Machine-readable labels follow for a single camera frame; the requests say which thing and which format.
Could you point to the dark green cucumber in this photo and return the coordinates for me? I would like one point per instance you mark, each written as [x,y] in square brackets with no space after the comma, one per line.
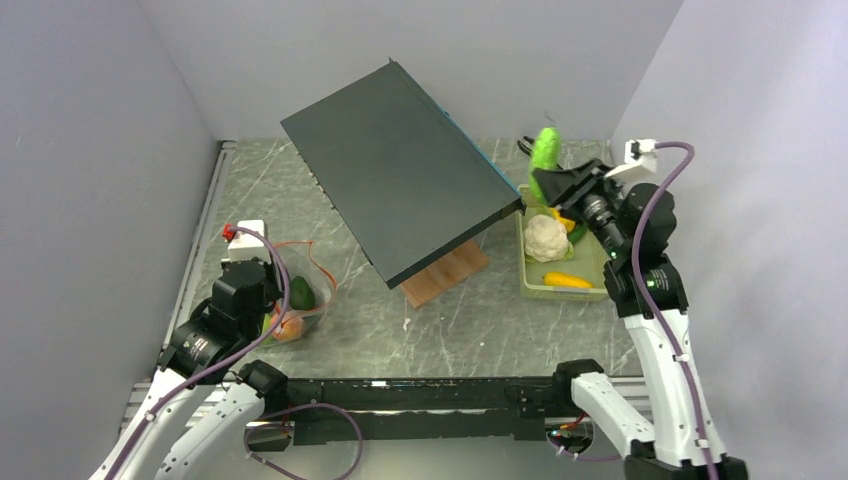
[302,296]

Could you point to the yellow pepper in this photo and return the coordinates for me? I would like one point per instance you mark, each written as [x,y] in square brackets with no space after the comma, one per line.
[568,224]

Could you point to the aluminium frame profile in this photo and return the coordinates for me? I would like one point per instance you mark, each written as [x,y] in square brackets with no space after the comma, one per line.
[179,318]

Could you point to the wooden base board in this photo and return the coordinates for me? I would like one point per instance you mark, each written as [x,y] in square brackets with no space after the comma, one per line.
[445,273]

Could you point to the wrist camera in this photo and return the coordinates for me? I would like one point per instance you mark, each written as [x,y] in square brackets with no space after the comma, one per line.
[640,161]
[244,247]

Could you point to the black pliers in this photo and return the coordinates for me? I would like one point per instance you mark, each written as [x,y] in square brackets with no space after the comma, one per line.
[525,145]

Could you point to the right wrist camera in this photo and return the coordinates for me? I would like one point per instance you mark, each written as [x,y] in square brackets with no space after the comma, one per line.
[640,161]

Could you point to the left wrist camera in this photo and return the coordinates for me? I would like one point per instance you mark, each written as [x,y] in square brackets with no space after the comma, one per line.
[244,247]

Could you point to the orange fruit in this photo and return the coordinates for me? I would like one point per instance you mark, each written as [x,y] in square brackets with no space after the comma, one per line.
[291,328]

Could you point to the light green plastic basket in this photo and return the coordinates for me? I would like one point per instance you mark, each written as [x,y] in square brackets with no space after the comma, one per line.
[586,263]

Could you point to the clear zip top bag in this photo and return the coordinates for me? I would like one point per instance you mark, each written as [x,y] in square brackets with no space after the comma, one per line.
[313,287]

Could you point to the yellow corn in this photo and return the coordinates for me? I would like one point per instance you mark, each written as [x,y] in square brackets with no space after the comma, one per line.
[561,279]

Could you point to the dark grey network switch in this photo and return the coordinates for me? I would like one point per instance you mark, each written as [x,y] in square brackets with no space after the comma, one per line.
[408,182]

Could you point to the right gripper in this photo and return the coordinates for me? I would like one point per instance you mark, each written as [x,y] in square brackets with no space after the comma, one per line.
[563,187]

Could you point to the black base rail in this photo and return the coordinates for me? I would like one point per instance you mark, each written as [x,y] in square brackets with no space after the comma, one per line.
[325,410]

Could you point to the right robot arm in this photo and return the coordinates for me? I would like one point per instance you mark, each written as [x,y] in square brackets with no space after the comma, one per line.
[679,440]

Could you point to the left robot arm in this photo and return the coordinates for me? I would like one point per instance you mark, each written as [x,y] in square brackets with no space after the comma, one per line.
[220,331]

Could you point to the white cauliflower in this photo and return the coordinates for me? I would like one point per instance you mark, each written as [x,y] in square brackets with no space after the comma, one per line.
[546,240]

